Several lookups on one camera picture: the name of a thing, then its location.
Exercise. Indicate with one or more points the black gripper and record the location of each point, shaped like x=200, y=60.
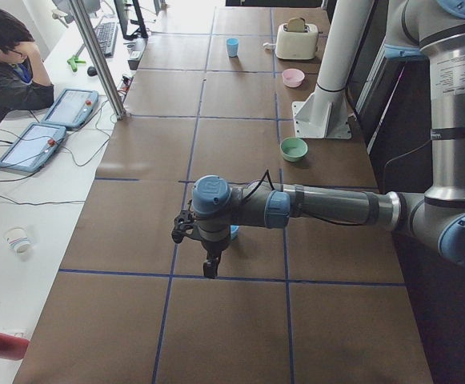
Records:
x=213, y=247

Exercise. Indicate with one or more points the blue cup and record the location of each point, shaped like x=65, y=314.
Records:
x=234, y=231
x=232, y=47

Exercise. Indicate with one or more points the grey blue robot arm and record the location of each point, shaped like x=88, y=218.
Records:
x=431, y=29

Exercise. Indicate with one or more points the green bowl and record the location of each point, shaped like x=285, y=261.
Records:
x=293, y=149

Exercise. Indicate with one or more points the white paper cup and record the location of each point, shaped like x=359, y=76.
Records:
x=18, y=240

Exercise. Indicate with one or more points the pink bowl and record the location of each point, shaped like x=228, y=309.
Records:
x=293, y=77

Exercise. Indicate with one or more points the far blue teach pendant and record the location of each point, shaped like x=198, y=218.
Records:
x=72, y=108

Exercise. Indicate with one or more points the blue teach pendant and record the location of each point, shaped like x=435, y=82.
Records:
x=72, y=108
x=33, y=148

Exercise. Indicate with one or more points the near blue teach pendant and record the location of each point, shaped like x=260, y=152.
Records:
x=33, y=148

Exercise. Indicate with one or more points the red bottle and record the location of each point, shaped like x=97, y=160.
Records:
x=12, y=347

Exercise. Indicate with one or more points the cream toaster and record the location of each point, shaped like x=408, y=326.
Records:
x=296, y=45

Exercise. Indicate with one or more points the black monitor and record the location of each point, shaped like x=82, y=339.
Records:
x=130, y=19

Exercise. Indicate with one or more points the green tool on desk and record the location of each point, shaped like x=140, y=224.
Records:
x=74, y=61

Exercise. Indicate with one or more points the black keyboard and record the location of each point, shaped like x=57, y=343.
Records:
x=106, y=34

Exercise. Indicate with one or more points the toast slice in toaster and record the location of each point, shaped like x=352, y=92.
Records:
x=296, y=25

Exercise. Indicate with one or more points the person in dark jacket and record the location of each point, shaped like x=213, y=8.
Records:
x=24, y=81

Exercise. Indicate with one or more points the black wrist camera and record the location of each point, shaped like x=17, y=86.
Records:
x=184, y=227

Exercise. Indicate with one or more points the white camera mounting post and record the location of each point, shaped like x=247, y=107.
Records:
x=324, y=114

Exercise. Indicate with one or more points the aluminium frame post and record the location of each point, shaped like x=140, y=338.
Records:
x=90, y=40

